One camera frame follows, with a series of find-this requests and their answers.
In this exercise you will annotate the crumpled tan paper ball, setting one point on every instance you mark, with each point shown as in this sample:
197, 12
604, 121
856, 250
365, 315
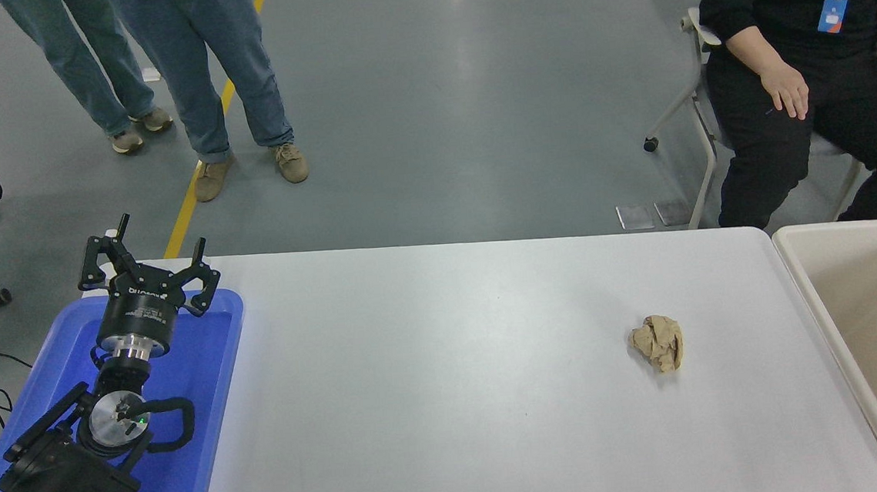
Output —
657, 342

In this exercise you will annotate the large pale bin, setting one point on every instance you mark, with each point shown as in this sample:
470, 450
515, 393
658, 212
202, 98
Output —
874, 300

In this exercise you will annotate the small white floor scrap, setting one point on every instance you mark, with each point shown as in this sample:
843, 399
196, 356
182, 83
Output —
152, 74

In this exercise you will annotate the standing person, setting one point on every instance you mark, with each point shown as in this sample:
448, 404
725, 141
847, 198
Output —
218, 68
86, 62

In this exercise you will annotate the seated person's right hand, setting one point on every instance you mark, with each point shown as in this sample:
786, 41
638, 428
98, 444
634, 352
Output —
786, 90

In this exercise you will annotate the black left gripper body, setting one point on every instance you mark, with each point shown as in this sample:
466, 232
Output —
138, 310

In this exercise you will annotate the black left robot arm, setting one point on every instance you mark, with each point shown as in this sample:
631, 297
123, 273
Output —
46, 482

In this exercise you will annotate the white chair on casters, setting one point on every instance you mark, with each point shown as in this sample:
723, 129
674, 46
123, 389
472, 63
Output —
695, 104

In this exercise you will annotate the blue plastic tray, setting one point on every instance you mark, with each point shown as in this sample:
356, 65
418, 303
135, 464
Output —
201, 386

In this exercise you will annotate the metal floor plate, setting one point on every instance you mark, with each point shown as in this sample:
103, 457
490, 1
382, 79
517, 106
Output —
671, 212
635, 217

